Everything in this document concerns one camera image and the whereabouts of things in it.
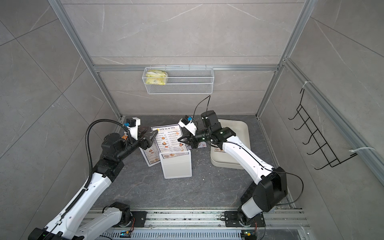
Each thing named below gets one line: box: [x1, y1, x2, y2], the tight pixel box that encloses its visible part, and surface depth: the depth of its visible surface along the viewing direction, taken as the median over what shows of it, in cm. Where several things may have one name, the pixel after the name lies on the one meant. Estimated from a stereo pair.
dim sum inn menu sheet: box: [151, 124, 190, 159], surface depth 73 cm
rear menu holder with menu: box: [139, 138, 161, 167], surface depth 90 cm
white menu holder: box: [159, 149, 193, 179], surface depth 81 cm
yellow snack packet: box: [145, 69, 167, 86], surface depth 89 cm
